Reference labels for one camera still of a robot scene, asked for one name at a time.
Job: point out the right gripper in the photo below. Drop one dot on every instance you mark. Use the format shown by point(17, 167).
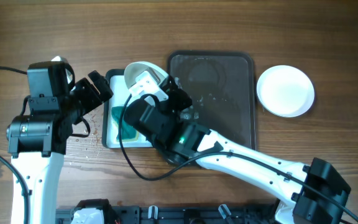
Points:
point(179, 99)

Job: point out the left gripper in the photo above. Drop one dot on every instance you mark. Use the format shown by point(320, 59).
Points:
point(94, 98)

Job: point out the white stained plate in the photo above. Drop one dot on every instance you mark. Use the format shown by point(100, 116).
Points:
point(285, 91)
point(133, 70)

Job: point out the green yellow sponge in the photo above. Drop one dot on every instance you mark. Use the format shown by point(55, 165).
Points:
point(121, 124)

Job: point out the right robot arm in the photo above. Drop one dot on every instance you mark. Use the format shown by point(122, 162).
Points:
point(313, 193)

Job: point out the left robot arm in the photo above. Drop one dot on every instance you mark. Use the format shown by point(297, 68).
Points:
point(37, 142)

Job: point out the small black water tray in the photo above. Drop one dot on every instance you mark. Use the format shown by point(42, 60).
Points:
point(110, 139)

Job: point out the dark brown serving tray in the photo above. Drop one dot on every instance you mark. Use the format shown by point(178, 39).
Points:
point(222, 88)

